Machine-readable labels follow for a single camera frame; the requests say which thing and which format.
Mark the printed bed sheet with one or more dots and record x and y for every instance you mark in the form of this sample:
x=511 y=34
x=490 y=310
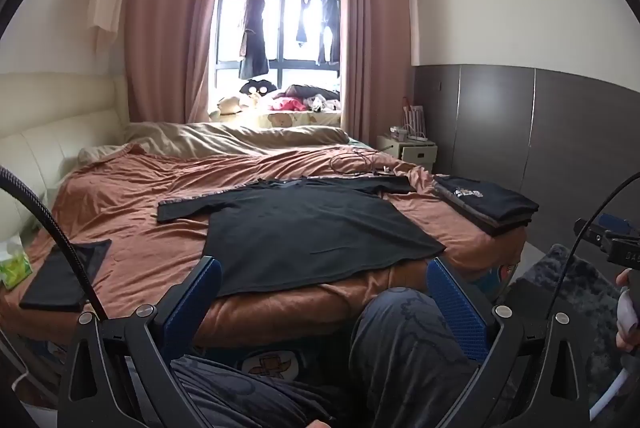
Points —
x=270 y=365

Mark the beige plush toy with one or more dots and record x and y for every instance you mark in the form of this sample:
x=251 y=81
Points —
x=230 y=104

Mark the black t-shirt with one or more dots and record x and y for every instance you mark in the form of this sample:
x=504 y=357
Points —
x=310 y=233

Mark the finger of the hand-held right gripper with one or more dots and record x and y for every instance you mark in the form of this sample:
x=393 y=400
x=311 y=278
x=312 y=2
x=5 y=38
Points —
x=595 y=235

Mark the printed yellow windowsill cushion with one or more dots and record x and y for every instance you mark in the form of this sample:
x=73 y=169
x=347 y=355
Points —
x=290 y=119

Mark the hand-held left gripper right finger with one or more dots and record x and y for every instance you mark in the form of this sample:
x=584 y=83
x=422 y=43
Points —
x=456 y=300

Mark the pile of colourful clothes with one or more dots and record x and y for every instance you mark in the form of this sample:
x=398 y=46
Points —
x=300 y=100

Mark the beige duvet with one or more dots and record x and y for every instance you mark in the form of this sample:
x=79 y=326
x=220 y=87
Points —
x=225 y=135

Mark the cream nightstand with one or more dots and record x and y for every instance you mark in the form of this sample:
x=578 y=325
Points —
x=410 y=155

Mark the pink curtain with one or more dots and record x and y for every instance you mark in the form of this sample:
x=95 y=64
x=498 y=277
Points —
x=165 y=33
x=370 y=48

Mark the person's grey patterned pants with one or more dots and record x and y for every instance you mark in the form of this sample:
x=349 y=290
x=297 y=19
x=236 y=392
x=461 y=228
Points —
x=410 y=348

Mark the long dark hanging garment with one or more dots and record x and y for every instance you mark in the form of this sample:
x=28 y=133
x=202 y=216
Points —
x=254 y=38

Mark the dark grey rug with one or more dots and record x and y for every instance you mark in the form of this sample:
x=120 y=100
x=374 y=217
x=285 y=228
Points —
x=565 y=273

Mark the black plush toy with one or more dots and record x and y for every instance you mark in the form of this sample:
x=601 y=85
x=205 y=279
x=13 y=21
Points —
x=257 y=88

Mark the stack of folded dark clothes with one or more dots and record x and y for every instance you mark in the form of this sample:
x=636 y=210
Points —
x=490 y=203

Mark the folded black cloth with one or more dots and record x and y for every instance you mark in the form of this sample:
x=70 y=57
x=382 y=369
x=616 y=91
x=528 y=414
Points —
x=60 y=278

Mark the brown blanket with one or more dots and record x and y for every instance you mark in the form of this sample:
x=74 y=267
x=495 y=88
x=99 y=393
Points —
x=150 y=188

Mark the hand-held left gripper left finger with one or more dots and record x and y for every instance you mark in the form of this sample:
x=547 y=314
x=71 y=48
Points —
x=200 y=290

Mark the cream padded headboard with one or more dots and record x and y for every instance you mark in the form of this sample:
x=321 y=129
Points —
x=50 y=123

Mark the person's right hand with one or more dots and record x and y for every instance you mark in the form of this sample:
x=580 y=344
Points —
x=629 y=343

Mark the green tissue pack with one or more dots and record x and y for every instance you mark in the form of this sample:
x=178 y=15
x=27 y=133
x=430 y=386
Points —
x=12 y=265

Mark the window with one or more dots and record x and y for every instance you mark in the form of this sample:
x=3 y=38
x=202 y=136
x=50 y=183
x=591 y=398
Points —
x=280 y=53

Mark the pink and white bag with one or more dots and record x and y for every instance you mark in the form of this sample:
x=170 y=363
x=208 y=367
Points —
x=415 y=120

